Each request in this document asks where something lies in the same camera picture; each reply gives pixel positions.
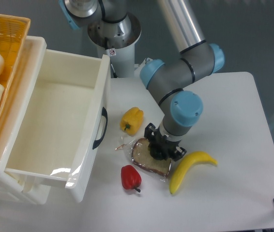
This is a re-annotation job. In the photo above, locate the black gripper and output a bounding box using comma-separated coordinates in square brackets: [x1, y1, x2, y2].
[144, 123, 187, 161]

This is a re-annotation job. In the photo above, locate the dark purple mangosteen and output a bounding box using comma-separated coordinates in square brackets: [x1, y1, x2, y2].
[149, 143, 170, 160]

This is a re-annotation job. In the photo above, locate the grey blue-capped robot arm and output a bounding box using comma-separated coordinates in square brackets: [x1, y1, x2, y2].
[59, 0, 225, 161]

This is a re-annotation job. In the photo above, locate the bagged bread slice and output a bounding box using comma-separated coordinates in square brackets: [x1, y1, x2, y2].
[114, 136, 176, 181]

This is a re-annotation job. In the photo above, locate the yellow banana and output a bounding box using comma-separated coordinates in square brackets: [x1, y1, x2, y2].
[169, 151, 218, 195]

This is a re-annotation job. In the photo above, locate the yellow bell pepper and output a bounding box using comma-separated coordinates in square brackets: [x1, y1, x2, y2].
[120, 107, 144, 136]

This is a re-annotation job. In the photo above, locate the red bell pepper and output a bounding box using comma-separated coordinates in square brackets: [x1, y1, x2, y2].
[121, 165, 142, 193]

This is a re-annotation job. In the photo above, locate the white plastic drawer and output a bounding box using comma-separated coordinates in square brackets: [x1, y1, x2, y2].
[5, 50, 110, 204]

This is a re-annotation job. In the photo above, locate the white drawer cabinet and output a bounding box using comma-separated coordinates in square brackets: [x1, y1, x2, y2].
[0, 36, 50, 204]

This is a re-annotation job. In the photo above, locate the orange woven basket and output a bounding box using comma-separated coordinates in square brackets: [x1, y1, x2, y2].
[0, 14, 30, 118]

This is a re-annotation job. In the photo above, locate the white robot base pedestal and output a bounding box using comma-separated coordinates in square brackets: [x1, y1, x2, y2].
[88, 13, 141, 78]

